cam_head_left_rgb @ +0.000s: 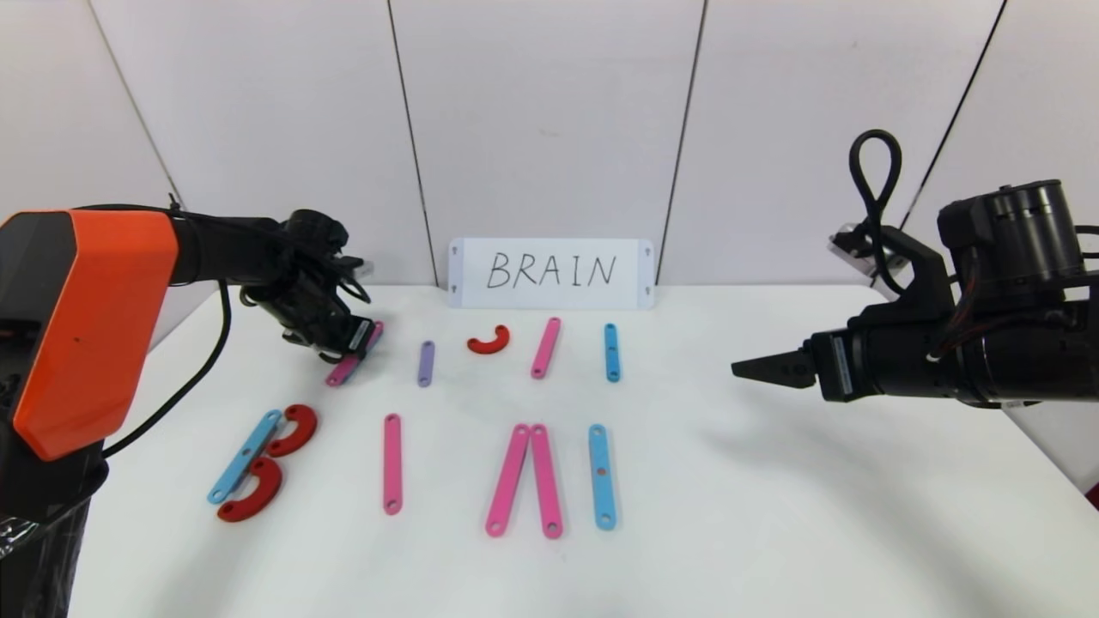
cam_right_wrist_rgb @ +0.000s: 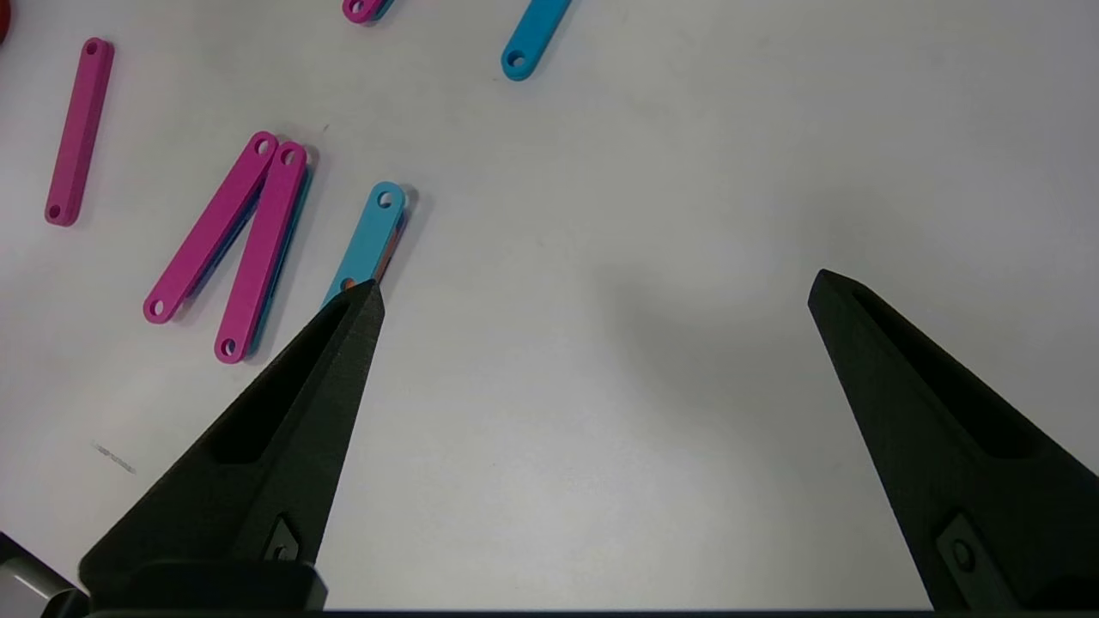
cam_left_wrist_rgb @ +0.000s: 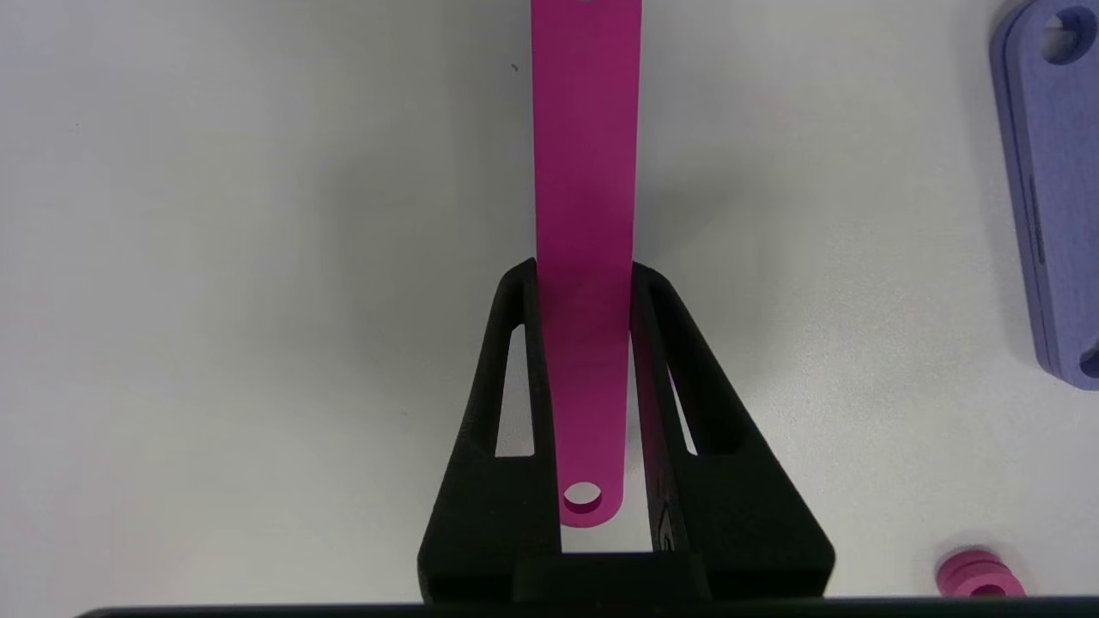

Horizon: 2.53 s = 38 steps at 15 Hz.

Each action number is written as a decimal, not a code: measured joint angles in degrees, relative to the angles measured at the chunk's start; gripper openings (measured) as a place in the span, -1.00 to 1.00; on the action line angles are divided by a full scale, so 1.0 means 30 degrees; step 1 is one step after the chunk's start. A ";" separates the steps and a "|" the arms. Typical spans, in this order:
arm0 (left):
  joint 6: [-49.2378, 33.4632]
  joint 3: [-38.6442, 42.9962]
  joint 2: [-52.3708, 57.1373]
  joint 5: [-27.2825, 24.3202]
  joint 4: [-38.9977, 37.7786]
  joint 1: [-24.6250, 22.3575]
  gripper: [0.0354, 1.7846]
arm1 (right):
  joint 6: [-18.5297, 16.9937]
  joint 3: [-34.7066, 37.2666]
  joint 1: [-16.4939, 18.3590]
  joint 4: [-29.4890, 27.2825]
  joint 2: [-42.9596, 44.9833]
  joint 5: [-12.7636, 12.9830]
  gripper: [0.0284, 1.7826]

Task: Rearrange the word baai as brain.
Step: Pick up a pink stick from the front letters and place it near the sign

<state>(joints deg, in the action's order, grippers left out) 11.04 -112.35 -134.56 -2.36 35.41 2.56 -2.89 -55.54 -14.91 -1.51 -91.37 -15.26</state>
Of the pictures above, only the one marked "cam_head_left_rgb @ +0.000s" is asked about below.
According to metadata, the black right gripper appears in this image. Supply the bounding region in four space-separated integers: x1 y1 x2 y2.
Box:
731 317 960 403

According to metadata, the small red C piece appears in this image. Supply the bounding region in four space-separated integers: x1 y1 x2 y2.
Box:
467 324 511 355

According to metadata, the dark pink bar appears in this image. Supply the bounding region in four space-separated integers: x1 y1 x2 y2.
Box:
383 414 404 516

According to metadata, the long pink bar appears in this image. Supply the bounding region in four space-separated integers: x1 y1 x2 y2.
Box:
485 423 531 538
530 423 564 540
325 321 385 388

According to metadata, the white BRAIN sign card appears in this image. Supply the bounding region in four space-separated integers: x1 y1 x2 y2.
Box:
448 238 655 310

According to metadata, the blue bar with orange underside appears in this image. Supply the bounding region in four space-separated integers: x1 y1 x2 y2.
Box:
588 424 617 531

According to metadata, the short pink bar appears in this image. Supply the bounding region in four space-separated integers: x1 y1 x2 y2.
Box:
531 317 562 379

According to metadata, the large red C piece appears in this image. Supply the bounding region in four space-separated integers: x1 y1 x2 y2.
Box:
266 403 319 457
216 457 284 524

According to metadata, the long light blue bar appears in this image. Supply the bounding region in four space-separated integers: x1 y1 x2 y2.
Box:
207 409 284 506

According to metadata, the crinkled clear plastic wrap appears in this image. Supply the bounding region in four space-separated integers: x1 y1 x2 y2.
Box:
0 506 52 559

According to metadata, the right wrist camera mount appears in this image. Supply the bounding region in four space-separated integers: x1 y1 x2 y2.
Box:
829 221 954 331

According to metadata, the black right arm cable loop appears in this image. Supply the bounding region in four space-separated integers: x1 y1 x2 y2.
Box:
850 129 902 293

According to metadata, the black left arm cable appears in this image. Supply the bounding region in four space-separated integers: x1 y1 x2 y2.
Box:
103 279 234 460

